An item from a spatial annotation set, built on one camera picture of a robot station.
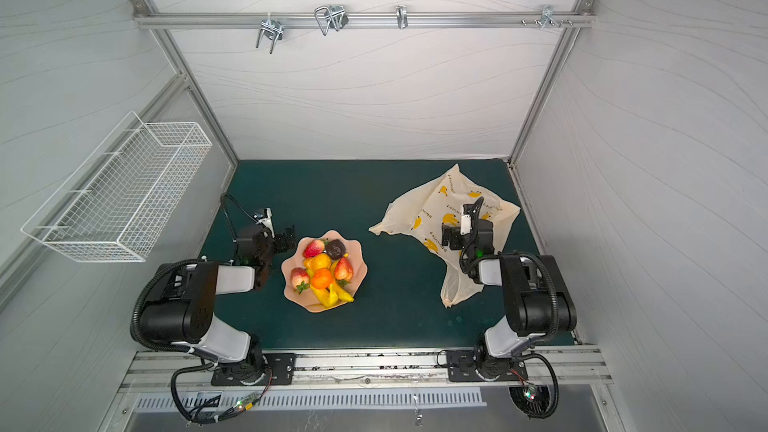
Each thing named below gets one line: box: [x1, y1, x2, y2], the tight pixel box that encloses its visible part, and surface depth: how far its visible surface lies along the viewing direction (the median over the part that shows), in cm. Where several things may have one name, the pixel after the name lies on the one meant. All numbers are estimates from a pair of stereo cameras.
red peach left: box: [291, 267, 310, 294], surface depth 84 cm
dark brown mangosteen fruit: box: [326, 239, 346, 260], surface depth 90 cm
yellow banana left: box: [310, 284, 339, 308], surface depth 79 cm
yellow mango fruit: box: [303, 253, 332, 273], surface depth 89 cm
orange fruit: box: [311, 268, 334, 290], surface depth 84 cm
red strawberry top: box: [302, 239, 325, 258], surface depth 90 cm
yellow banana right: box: [330, 282, 355, 304], surface depth 78 cm
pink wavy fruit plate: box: [281, 230, 368, 313], surface depth 88 cm
